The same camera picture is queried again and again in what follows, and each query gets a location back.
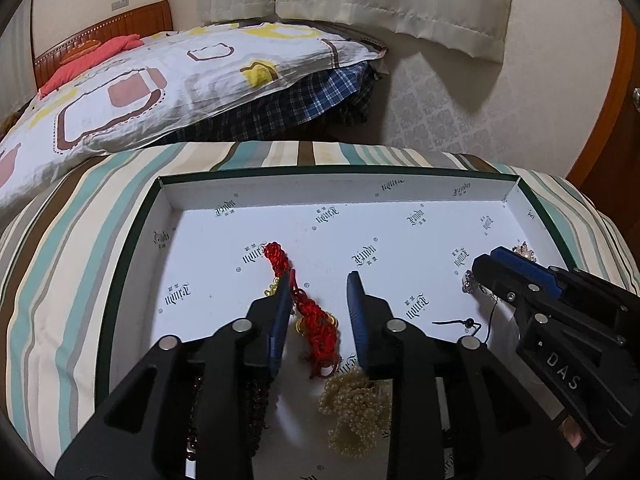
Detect door lock knob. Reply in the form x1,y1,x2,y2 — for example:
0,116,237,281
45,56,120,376
631,87,640,112

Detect small red gold charm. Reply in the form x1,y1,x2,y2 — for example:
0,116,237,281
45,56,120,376
262,242,292,296

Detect red knot gold ingot charm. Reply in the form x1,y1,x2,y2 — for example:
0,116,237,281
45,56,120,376
290,271,341,378

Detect wall power outlet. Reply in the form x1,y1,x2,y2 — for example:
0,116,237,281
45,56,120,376
111,0,129,11

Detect left window curtain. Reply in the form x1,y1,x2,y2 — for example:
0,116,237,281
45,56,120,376
0,0,37,118

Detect bed with patterned quilt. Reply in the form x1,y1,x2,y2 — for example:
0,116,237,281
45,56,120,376
1,22,385,214

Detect green jewelry tray box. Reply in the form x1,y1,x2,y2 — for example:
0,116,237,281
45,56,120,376
96,166,575,479

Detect pearl flower brooch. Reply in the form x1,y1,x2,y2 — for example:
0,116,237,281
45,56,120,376
512,242,537,262

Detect orange cushion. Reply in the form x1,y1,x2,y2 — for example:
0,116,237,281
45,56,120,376
60,39,102,65

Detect right hand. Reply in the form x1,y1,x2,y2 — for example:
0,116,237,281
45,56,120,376
559,416,585,450

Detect silver rhinestone brooch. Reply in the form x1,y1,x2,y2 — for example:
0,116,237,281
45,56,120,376
461,270,478,294

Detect wooden headboard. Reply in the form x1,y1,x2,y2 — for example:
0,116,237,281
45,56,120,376
34,0,174,88

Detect pink pillow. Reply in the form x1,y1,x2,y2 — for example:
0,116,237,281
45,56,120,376
38,35,143,99

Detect black gourd pendant tassel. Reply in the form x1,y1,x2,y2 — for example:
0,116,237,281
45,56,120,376
431,288,500,346

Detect wooden door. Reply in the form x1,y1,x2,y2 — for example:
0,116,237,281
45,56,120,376
567,11,639,231

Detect striped tablecloth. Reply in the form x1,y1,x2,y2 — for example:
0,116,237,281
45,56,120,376
0,140,640,470

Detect pearl necklace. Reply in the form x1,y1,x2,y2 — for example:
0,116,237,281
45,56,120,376
318,364,394,460

